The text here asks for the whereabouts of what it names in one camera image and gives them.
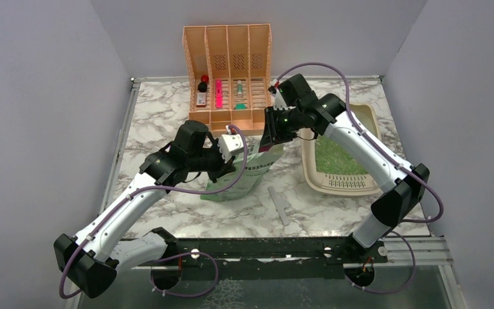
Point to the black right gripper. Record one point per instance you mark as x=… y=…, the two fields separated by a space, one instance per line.
x=273 y=134

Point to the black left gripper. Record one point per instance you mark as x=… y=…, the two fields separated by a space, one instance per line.
x=224 y=168

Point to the green litter bag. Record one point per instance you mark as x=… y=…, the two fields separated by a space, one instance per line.
x=257 y=166

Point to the beige litter box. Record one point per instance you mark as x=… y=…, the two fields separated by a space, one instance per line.
x=330 y=169

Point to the purple litter scoop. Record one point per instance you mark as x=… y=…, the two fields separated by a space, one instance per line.
x=265 y=147

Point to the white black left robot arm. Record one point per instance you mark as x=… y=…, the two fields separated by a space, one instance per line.
x=91 y=259

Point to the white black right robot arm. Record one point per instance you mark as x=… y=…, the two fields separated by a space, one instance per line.
x=297 y=107

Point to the red white small box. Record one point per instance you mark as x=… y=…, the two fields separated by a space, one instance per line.
x=201 y=100

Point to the green white glue stick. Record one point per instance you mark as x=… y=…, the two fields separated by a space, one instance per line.
x=239 y=88

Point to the red and black stamp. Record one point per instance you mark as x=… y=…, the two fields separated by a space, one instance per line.
x=203 y=85

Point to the orange plastic file organizer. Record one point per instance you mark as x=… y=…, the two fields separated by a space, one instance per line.
x=230 y=53

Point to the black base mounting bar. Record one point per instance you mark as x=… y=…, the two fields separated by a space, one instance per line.
x=198 y=259

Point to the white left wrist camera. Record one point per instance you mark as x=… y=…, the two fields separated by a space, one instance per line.
x=231 y=143

